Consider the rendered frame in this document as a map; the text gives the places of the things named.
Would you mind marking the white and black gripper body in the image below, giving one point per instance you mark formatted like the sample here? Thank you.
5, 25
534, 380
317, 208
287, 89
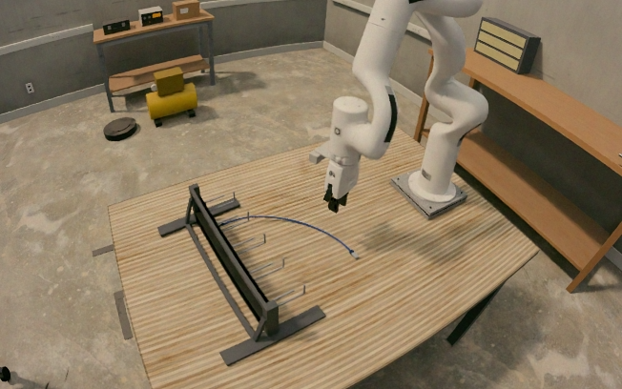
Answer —
342, 178

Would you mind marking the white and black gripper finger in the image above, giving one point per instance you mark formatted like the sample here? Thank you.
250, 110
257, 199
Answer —
333, 203
343, 200

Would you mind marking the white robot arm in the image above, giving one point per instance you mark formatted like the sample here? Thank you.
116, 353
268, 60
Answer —
353, 136

